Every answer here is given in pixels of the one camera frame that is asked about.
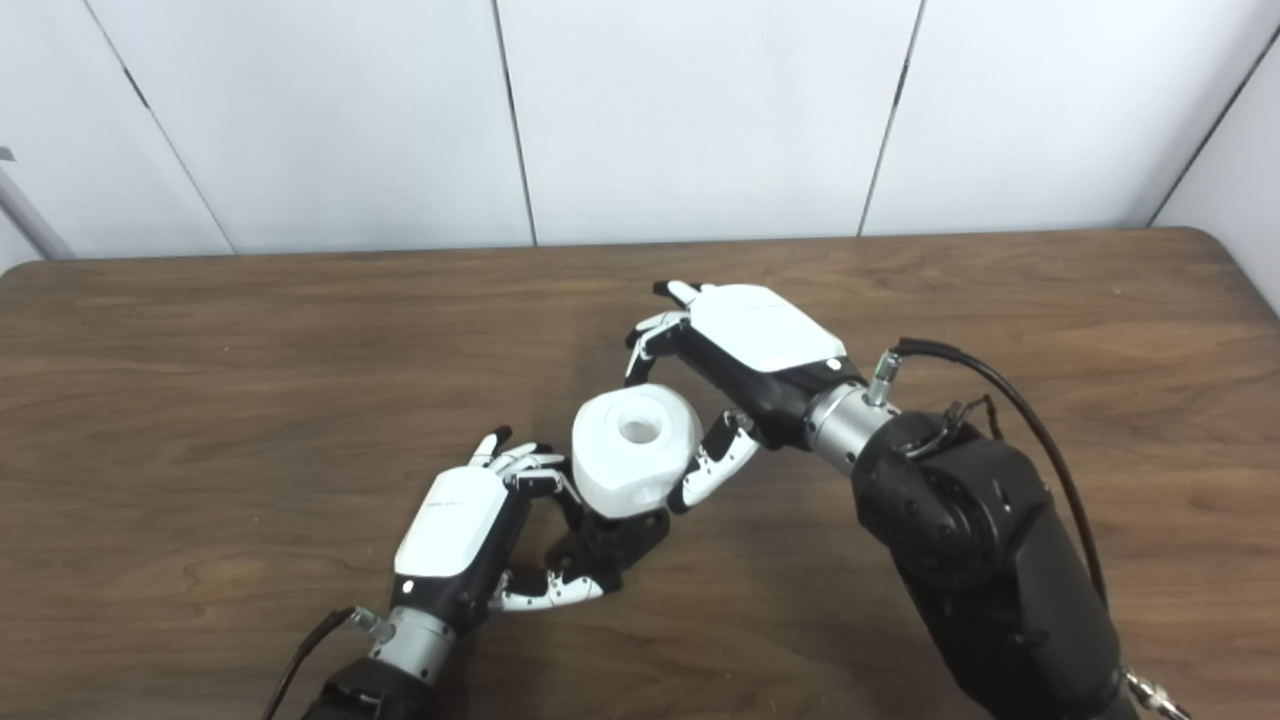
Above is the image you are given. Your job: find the round white plastic piece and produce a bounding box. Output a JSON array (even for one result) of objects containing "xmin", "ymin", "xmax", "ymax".
[{"xmin": 571, "ymin": 383, "xmax": 704, "ymax": 520}]

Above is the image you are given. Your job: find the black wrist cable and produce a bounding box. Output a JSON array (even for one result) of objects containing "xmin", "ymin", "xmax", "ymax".
[
  {"xmin": 868, "ymin": 338, "xmax": 1191, "ymax": 720},
  {"xmin": 262, "ymin": 607, "xmax": 396, "ymax": 720}
]

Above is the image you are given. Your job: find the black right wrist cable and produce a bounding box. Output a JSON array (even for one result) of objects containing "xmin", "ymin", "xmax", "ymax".
[{"xmin": 868, "ymin": 338, "xmax": 1191, "ymax": 720}]

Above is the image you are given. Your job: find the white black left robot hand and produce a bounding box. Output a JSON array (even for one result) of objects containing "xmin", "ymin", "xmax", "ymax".
[{"xmin": 390, "ymin": 427, "xmax": 609, "ymax": 633}]

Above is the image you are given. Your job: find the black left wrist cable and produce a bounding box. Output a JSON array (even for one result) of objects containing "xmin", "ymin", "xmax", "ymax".
[{"xmin": 262, "ymin": 607, "xmax": 396, "ymax": 720}]

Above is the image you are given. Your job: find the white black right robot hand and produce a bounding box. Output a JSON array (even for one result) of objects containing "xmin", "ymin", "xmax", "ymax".
[{"xmin": 624, "ymin": 280, "xmax": 866, "ymax": 516}]

